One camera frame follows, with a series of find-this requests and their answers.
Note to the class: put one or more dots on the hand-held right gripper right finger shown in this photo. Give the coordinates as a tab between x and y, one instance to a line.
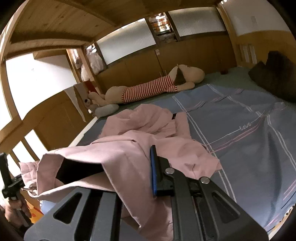
153	171

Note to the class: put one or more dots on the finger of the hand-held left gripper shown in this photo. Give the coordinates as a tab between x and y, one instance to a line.
26	188

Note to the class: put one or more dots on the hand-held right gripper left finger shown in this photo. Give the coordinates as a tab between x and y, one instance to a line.
107	208

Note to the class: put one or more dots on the pink jacket with black stripes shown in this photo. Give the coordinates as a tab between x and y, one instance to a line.
129	148

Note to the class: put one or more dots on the person's left hand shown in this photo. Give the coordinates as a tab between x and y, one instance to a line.
10	212

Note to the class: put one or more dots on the orange cardboard box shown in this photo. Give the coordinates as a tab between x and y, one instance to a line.
34	212

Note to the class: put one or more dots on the grey neck pillow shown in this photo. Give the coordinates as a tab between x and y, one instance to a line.
106	110

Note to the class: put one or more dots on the wooden bed end panel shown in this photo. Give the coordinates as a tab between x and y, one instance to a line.
53	113

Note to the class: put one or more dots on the long plush toy striped shirt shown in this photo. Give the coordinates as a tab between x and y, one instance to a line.
148	89

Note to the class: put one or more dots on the blue plaid bedsheet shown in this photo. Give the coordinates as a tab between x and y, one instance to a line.
242	139

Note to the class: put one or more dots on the small white plush toy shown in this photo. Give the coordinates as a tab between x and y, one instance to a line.
87	102

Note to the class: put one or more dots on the red book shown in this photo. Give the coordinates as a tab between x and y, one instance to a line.
91	87

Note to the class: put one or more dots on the white plastic bag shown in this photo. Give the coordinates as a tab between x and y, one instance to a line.
94	60

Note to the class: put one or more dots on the frosted glass window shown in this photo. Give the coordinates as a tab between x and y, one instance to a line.
127	41
196	20

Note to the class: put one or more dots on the stack of colourful packets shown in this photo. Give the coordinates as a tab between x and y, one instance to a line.
160	23

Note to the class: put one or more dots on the dark brown pillow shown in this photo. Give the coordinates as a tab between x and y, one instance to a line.
275	74

